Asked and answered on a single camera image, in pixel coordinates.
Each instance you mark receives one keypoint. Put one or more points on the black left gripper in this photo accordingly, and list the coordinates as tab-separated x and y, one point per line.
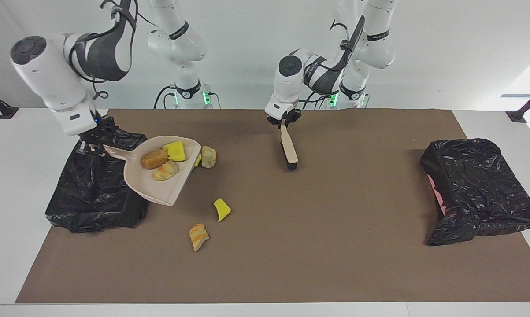
284	117

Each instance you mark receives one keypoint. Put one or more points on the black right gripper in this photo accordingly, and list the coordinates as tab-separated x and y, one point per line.
104	130

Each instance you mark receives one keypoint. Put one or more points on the beige hand brush black bristles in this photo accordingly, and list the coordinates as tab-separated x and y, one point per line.
289	147

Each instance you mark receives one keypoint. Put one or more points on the brown bread roll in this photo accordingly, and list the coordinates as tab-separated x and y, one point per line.
153	159

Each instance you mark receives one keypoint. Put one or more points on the beige bread chunk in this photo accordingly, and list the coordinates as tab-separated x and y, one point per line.
209	157
165	171

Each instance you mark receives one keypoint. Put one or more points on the beige plastic dustpan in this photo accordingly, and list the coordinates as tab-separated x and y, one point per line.
159	189

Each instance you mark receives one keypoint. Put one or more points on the yellow sponge piece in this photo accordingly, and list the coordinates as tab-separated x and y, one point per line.
176	151
222	210
198	160

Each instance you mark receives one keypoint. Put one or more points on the striped croissant piece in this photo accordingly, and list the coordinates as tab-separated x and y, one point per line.
198	236

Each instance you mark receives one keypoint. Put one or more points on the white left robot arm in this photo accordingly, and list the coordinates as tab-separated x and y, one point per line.
291	83

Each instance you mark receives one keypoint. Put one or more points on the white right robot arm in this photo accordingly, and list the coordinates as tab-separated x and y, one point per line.
49	75

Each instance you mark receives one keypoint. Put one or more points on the black bag lined pink bin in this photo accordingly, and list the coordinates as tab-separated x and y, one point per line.
476	185

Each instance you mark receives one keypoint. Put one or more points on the brown table mat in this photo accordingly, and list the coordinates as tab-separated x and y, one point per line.
379	264

